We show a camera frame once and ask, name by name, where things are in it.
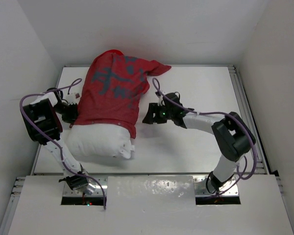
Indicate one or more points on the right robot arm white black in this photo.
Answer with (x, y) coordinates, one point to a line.
(233, 137)

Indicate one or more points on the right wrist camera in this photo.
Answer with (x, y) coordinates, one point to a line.
(165, 97)

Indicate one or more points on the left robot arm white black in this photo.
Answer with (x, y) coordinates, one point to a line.
(43, 126)

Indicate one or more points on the red patterned pillowcase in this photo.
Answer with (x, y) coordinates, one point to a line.
(113, 87)

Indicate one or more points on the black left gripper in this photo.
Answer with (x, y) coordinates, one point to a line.
(73, 117)

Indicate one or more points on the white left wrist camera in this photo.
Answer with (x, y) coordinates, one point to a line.
(73, 98)

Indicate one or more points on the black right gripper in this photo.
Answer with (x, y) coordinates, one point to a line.
(149, 118)

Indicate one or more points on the white front foam board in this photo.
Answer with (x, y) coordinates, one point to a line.
(150, 205)

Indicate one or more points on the white pillow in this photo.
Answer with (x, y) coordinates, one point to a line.
(104, 140)

